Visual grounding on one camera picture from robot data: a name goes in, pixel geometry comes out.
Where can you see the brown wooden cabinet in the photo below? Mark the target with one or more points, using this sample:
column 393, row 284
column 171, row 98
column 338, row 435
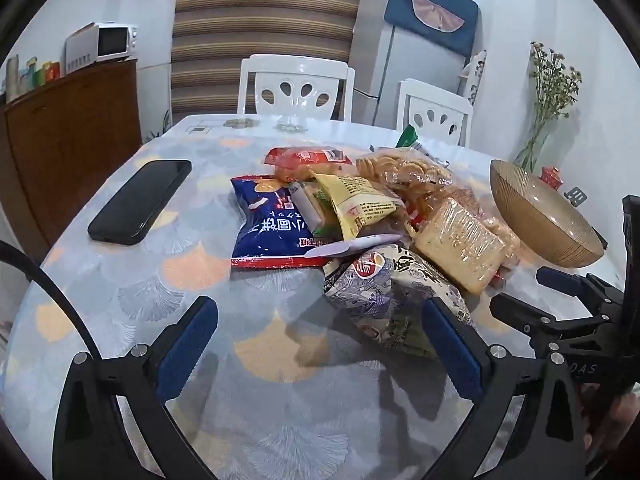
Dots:
column 65, row 135

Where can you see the red snack packet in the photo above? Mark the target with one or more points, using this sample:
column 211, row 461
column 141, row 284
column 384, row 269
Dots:
column 305, row 157

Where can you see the yellow snack packet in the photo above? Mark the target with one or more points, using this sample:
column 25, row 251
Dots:
column 360, row 200

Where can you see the grey patterned snack bag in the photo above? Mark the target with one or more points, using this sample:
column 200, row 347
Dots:
column 380, row 300

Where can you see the small white green snack pack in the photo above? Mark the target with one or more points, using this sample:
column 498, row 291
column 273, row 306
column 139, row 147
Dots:
column 307, row 205

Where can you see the person's right hand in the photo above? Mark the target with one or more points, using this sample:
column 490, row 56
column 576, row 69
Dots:
column 617, row 425

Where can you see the green snack packet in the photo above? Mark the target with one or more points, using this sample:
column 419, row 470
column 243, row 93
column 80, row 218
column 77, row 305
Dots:
column 409, row 137

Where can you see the orange box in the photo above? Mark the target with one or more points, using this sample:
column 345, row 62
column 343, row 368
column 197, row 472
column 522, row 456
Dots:
column 52, row 71

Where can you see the white bottle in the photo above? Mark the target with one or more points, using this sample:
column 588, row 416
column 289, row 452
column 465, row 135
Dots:
column 12, row 80

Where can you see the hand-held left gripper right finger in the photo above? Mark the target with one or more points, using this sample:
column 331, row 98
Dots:
column 450, row 345

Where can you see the dried flowers in vase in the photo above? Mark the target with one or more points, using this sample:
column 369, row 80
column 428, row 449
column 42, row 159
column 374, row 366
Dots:
column 550, row 80

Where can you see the white patterned folded item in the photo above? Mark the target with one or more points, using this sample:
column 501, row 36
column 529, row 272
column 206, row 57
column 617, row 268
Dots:
column 474, row 77

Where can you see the clear-wrapped square cracker stack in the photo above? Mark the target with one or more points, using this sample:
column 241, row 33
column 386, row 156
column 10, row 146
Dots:
column 460, row 240

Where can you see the white microwave oven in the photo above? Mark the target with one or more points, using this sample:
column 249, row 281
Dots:
column 115, row 42

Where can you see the fan-patterned tablecloth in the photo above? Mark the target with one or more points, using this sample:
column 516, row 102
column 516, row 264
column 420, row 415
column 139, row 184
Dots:
column 150, row 285

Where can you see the white plastic chair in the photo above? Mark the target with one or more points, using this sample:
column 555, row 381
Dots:
column 295, row 92
column 435, row 117

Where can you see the small black white sign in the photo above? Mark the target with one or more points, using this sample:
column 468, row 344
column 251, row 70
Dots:
column 575, row 195

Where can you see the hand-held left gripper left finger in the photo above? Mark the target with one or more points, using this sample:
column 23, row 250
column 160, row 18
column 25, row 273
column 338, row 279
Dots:
column 187, row 345

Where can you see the white purple snack packet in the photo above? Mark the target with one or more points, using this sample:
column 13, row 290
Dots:
column 350, row 247

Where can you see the brown glass bowl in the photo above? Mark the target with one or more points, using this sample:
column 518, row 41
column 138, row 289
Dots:
column 540, row 220

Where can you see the green potted plant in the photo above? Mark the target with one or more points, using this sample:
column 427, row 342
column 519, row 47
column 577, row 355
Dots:
column 162, row 127

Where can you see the silver refrigerator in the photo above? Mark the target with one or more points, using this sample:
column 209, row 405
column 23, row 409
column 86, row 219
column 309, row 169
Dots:
column 395, row 70

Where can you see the black smartphone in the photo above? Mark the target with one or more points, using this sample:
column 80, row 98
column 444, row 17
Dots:
column 137, row 202

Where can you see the striped brown curtain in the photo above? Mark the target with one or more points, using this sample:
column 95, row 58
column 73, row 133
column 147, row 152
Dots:
column 260, row 10

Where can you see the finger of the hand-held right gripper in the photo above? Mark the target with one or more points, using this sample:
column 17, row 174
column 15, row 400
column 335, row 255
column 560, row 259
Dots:
column 520, row 312
column 560, row 280

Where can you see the white vented appliance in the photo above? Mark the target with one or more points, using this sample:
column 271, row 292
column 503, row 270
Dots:
column 80, row 52

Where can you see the blue snack bag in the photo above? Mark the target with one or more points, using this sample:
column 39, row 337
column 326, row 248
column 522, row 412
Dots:
column 265, row 230

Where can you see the clear bag of round crackers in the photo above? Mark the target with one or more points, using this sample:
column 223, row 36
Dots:
column 400, row 167

